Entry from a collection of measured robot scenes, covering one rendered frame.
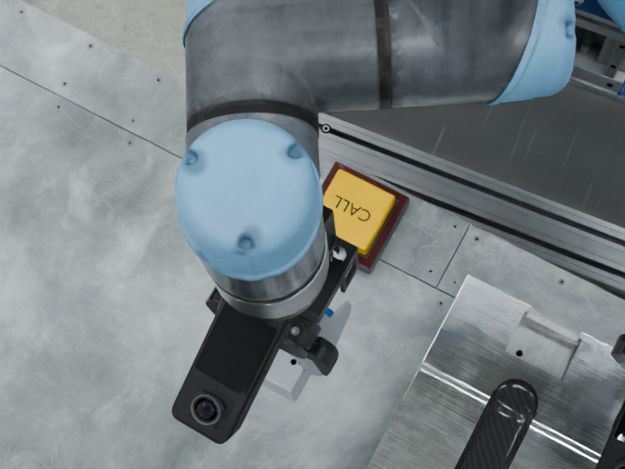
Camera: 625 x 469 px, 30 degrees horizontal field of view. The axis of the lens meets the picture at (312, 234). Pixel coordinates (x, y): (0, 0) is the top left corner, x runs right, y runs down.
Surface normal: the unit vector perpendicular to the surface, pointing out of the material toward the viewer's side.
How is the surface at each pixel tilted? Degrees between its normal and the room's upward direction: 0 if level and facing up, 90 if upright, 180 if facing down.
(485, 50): 52
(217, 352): 29
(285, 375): 0
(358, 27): 10
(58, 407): 0
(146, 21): 0
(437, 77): 57
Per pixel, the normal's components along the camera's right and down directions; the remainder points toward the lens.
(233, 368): -0.27, 0.17
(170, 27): -0.05, -0.29
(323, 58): -0.02, 0.28
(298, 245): 0.69, 0.66
